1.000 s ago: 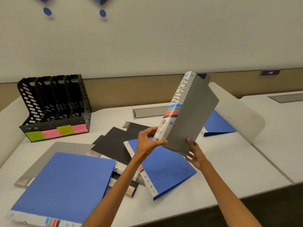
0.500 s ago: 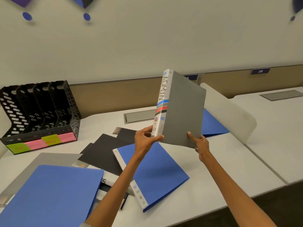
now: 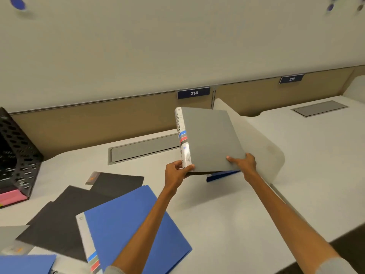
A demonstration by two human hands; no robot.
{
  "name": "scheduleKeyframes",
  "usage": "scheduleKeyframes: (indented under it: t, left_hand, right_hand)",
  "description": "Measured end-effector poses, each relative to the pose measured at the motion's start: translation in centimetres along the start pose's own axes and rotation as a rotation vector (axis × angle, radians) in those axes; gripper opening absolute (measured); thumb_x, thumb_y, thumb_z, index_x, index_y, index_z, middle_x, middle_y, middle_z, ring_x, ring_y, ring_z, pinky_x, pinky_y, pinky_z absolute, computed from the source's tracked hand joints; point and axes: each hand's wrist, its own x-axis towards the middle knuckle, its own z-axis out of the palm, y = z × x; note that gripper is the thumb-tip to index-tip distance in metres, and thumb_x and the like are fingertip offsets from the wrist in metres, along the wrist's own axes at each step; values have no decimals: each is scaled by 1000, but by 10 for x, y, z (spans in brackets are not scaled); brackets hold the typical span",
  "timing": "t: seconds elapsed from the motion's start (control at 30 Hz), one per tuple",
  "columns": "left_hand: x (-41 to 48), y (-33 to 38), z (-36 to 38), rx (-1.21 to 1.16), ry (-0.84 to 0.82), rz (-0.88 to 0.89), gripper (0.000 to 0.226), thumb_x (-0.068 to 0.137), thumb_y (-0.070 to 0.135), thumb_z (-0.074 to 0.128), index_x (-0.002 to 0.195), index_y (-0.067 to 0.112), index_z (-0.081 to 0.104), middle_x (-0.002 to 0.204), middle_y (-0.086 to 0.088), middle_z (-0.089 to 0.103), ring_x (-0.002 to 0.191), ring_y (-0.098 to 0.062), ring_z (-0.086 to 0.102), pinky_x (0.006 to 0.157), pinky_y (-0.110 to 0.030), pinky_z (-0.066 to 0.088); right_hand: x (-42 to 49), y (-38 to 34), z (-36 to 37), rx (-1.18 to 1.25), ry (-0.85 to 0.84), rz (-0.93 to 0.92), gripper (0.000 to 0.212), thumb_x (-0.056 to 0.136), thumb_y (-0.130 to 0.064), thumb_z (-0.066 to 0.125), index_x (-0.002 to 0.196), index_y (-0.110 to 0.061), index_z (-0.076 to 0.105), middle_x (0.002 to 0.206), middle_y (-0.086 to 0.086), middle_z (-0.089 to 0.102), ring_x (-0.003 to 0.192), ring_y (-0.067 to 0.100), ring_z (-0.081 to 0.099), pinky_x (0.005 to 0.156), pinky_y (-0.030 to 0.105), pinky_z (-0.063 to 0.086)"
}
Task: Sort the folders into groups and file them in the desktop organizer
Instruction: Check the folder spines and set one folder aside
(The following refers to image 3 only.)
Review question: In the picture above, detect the person's right hand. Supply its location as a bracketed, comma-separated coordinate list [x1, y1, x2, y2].
[226, 153, 257, 182]

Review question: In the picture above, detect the person's left hand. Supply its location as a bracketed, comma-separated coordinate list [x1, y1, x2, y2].
[164, 160, 195, 194]

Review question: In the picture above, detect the grey ring binder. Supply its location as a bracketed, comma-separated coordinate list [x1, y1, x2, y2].
[175, 107, 247, 176]

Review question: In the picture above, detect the person's left forearm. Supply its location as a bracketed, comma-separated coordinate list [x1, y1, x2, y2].
[112, 188, 172, 274]

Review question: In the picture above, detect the person's right forearm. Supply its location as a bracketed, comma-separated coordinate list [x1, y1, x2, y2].
[245, 173, 340, 274]

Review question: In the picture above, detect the blue bookend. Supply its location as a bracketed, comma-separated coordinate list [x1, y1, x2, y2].
[206, 170, 242, 182]

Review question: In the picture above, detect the white desk divider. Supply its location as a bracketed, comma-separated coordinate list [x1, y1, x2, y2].
[213, 98, 286, 185]
[342, 75, 365, 105]

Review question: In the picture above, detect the black folder with orange label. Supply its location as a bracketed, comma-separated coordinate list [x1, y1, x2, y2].
[85, 171, 145, 198]

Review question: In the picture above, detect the beige desk back panel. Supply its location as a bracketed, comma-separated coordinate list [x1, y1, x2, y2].
[214, 65, 365, 117]
[9, 89, 215, 161]

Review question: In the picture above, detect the blue desk number sign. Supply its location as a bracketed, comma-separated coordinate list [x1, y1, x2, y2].
[279, 74, 305, 85]
[177, 87, 211, 100]

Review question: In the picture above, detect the blue folder with white spine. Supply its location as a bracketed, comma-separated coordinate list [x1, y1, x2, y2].
[75, 185, 193, 274]

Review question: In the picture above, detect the person's grey left sleeve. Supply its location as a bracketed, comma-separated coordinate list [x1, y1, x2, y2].
[103, 265, 126, 274]

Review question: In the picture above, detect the person's grey sleeve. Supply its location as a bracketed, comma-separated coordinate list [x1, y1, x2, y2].
[103, 265, 126, 274]
[314, 256, 359, 274]

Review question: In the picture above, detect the large black folder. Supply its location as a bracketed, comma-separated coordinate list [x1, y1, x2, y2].
[16, 185, 115, 262]

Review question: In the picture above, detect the person's grey right sleeve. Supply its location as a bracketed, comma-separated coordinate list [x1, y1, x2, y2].
[314, 256, 359, 274]

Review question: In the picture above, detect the black mesh file tray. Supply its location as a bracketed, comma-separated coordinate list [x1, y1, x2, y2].
[0, 107, 44, 209]

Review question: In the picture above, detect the pink folder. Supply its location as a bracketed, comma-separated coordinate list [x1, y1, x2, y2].
[0, 189, 28, 207]

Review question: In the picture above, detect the plain blue folder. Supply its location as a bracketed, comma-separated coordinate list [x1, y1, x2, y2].
[0, 254, 57, 274]

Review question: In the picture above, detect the grey folder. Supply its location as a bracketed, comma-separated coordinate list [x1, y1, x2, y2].
[0, 225, 31, 256]

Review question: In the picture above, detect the grey desk cable flap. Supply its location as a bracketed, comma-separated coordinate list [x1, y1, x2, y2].
[290, 100, 349, 118]
[107, 133, 181, 166]

